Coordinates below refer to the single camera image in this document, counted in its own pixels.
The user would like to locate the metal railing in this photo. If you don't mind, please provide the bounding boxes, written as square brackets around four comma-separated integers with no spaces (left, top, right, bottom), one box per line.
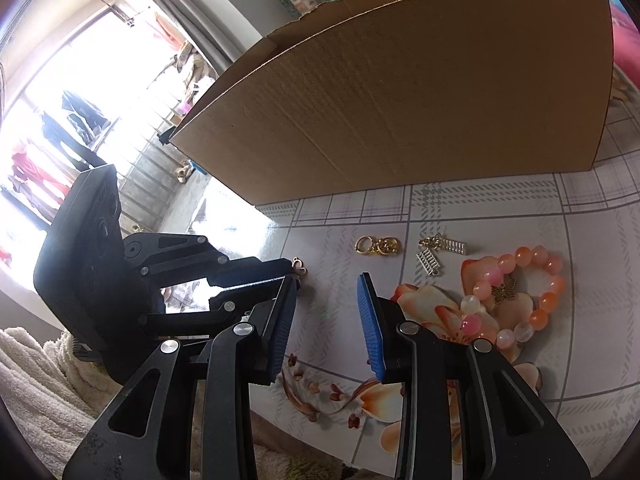
[110,110,211,231]

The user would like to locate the orange pink bead bracelet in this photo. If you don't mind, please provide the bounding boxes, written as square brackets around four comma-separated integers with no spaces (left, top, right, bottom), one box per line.
[460,244,566,348]

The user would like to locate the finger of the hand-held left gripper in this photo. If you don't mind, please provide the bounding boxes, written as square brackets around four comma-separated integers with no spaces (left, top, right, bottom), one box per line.
[142,276,296,333]
[122,232,301,291]

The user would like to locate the green shaggy rug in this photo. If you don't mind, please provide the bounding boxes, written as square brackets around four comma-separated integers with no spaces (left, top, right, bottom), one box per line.
[250,440,361,480]

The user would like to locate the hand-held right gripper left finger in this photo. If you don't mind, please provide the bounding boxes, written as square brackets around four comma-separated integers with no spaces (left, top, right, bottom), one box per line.
[61,274,301,480]

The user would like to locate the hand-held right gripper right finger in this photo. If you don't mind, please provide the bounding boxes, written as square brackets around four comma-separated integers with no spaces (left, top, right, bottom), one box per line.
[355,272,593,480]

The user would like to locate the pink floral blanket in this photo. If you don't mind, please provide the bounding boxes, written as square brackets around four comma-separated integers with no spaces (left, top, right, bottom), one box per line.
[611,5,640,81]

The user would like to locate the silver abacus charm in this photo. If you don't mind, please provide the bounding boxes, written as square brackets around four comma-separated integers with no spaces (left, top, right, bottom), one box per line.
[419,234,472,257]
[416,247,443,277]

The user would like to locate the dark hanging clothes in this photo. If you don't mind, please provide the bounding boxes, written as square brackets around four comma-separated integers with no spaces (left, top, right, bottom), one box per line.
[42,90,108,171]

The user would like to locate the red hanging clothes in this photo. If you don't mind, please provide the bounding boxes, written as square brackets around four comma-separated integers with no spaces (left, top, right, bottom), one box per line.
[0,140,71,261]

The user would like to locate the grey curtain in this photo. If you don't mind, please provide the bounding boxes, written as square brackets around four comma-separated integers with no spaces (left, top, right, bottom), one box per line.
[112,0,261,73]

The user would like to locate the bronze butterfly charm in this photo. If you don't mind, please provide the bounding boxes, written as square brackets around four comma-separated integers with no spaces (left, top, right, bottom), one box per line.
[491,280,518,306]

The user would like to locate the brown cardboard box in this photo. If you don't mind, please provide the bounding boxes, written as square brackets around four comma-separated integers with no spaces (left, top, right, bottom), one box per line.
[170,0,615,207]

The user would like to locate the white fluffy blanket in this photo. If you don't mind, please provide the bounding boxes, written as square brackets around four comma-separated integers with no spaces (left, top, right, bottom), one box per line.
[0,327,126,480]

